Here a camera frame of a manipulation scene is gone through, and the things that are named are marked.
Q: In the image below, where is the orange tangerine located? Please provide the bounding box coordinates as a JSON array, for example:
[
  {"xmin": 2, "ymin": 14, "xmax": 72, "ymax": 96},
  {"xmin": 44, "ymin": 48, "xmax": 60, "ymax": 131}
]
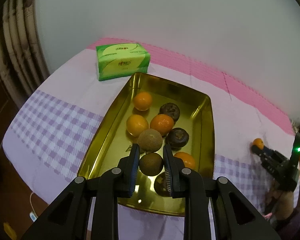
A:
[
  {"xmin": 150, "ymin": 114, "xmax": 174, "ymax": 137},
  {"xmin": 253, "ymin": 138, "xmax": 264, "ymax": 150},
  {"xmin": 133, "ymin": 92, "xmax": 153, "ymax": 112},
  {"xmin": 126, "ymin": 114, "xmax": 149, "ymax": 137},
  {"xmin": 174, "ymin": 152, "xmax": 196, "ymax": 170}
]

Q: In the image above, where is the dark mangosteen large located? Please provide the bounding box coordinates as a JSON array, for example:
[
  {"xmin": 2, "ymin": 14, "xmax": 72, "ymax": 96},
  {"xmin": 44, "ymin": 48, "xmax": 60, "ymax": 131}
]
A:
[{"xmin": 154, "ymin": 172, "xmax": 170, "ymax": 197}]

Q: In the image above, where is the brown kiwi fruit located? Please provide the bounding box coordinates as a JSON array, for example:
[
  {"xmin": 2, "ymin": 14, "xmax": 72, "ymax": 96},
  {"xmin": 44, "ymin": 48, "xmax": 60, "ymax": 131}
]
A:
[
  {"xmin": 139, "ymin": 153, "xmax": 163, "ymax": 176},
  {"xmin": 138, "ymin": 128, "xmax": 163, "ymax": 152}
]

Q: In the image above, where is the dark mangosteen small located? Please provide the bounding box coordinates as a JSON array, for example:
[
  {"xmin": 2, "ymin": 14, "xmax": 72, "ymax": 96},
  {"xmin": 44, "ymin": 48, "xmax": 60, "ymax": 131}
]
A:
[{"xmin": 159, "ymin": 102, "xmax": 180, "ymax": 122}]

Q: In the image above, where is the red gold toffee tin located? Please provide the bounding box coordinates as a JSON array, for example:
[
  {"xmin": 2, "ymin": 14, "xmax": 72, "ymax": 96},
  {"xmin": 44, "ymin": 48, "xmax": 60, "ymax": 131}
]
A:
[{"xmin": 78, "ymin": 73, "xmax": 215, "ymax": 216}]

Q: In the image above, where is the person's right hand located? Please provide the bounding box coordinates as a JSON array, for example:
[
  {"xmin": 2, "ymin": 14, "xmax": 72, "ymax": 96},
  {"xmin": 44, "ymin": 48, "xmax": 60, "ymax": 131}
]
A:
[{"xmin": 265, "ymin": 180, "xmax": 298, "ymax": 224}]

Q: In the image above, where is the purple checked tablecloth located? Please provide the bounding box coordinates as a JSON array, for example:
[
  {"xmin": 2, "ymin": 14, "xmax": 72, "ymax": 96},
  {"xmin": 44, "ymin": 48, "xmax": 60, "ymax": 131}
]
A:
[{"xmin": 2, "ymin": 48, "xmax": 300, "ymax": 240}]

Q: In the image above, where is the green tissue pack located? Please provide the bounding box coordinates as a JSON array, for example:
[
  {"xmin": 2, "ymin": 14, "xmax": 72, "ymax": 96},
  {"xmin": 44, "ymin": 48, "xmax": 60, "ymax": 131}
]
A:
[{"xmin": 96, "ymin": 43, "xmax": 151, "ymax": 81}]

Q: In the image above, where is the beige striped curtain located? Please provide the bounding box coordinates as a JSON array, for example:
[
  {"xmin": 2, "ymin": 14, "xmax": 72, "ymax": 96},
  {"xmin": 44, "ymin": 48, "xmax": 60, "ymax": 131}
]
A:
[{"xmin": 0, "ymin": 0, "xmax": 50, "ymax": 108}]

